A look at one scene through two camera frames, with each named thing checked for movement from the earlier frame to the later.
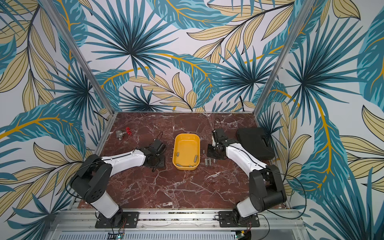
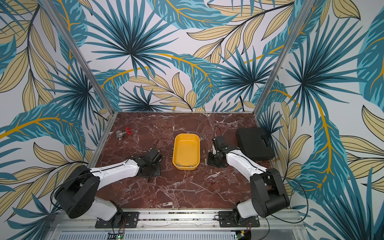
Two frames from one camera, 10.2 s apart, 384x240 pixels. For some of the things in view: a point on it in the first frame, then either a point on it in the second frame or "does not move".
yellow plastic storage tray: (186, 151) does not move
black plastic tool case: (256, 141) does not move
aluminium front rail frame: (277, 224) does not move
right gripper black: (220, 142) -> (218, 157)
